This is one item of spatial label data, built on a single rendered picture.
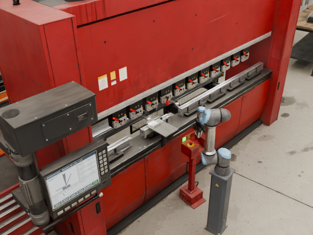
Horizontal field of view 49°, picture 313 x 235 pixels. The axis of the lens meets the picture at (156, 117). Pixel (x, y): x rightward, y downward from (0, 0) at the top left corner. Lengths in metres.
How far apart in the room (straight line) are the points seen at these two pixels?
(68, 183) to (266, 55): 3.51
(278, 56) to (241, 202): 2.00
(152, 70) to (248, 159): 2.09
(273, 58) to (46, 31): 3.43
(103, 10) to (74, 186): 1.25
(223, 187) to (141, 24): 1.61
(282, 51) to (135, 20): 2.51
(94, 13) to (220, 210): 2.12
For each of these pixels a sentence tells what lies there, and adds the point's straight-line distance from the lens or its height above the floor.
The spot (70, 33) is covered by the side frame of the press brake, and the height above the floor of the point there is 2.20.
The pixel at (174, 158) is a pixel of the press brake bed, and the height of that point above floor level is 0.50.
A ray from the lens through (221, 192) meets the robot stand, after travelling 3.30.
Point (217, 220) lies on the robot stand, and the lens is 3.58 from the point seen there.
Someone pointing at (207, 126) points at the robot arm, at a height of 1.29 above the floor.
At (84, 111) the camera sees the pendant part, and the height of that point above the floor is 1.87.
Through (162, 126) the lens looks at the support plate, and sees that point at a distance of 3.38.
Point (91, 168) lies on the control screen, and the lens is 2.23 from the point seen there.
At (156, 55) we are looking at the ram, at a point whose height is 1.70.
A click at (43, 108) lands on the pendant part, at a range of 1.97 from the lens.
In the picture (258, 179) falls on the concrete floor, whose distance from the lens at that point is 4.41.
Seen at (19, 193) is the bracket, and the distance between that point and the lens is 2.59.
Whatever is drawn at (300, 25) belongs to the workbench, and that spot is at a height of 0.90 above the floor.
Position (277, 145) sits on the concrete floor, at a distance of 5.03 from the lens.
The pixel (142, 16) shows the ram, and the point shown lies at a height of 2.09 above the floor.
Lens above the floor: 2.90
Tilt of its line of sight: 33 degrees down
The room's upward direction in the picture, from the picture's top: 1 degrees counter-clockwise
